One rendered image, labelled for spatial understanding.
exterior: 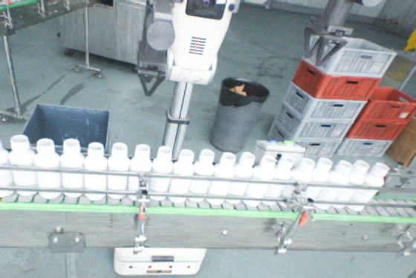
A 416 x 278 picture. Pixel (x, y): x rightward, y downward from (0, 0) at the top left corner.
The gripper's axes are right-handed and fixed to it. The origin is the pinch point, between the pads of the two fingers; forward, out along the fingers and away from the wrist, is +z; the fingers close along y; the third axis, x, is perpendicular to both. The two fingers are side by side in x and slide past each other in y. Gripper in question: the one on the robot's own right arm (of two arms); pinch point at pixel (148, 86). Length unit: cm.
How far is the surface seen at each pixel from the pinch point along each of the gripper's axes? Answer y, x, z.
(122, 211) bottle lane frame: 21.3, -4.3, 27.1
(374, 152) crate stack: -154, 283, 147
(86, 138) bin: -40, -21, 56
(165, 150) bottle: 11.3, 5.8, 11.9
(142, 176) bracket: 19.1, -0.3, 14.3
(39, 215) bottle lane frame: 21.4, -26.4, 29.6
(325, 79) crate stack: -152, 170, 68
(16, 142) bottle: 11.7, -31.1, 12.6
